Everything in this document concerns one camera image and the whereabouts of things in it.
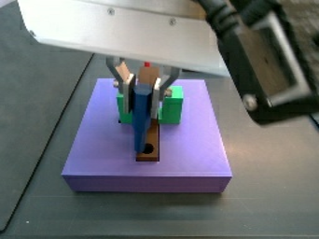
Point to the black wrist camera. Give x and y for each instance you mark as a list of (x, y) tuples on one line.
[(269, 44)]

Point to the green U-shaped block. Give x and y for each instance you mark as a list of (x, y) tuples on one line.
[(170, 110)]

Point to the brown L-shaped block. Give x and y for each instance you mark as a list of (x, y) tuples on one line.
[(151, 154)]

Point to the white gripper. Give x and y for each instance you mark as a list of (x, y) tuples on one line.
[(159, 31)]

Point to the blue hexagonal peg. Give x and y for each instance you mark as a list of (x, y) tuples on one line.
[(140, 115)]

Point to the purple base board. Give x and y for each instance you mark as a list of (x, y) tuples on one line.
[(193, 162)]

